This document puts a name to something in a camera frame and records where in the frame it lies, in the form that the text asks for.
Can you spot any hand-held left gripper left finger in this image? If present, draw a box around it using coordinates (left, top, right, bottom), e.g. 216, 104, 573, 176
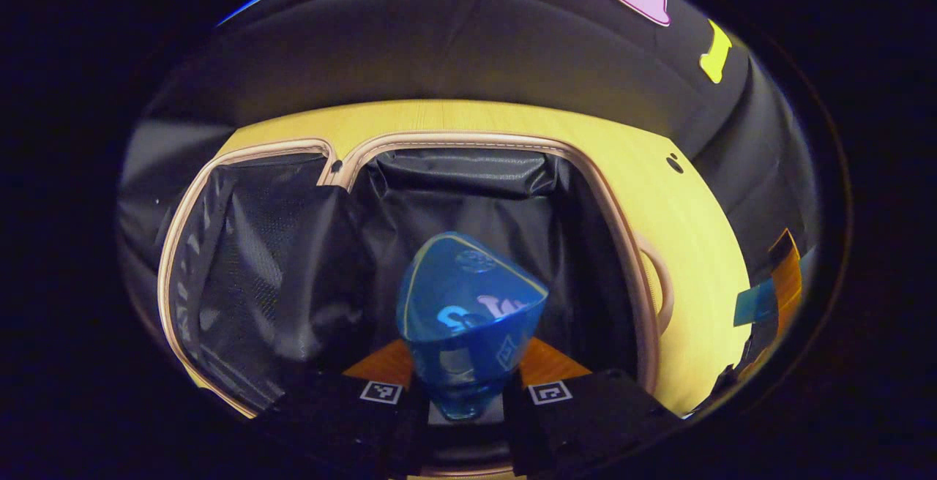
256, 337, 433, 477

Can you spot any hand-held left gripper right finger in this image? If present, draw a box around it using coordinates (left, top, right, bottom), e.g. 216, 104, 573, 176
505, 337, 685, 477

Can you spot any pink suitcase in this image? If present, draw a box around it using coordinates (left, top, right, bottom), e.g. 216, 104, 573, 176
157, 131, 674, 477

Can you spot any black backdrop cloth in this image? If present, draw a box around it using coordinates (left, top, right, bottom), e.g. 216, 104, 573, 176
117, 0, 821, 298

